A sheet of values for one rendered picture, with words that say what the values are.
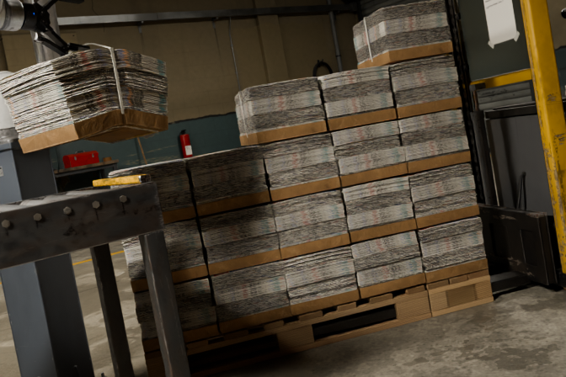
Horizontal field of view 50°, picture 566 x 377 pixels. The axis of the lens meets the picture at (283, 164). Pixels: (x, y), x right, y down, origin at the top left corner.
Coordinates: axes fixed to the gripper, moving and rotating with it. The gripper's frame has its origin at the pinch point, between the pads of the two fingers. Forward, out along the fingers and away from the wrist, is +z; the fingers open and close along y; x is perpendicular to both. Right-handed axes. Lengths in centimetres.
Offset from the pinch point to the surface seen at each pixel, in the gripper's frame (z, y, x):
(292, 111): 80, 30, 17
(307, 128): 84, 37, 21
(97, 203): -28, 53, 37
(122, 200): -22, 53, 39
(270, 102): 74, 25, 12
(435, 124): 126, 40, 55
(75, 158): 356, 17, -539
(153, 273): -17, 72, 41
